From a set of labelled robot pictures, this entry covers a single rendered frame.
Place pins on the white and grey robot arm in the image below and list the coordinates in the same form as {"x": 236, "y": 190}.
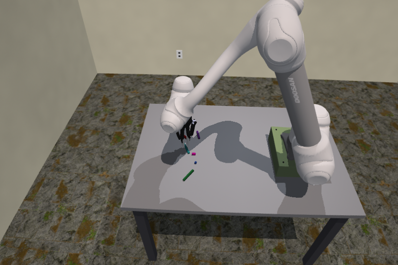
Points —
{"x": 277, "y": 32}

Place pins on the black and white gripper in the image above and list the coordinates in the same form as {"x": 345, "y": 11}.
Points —
{"x": 188, "y": 132}

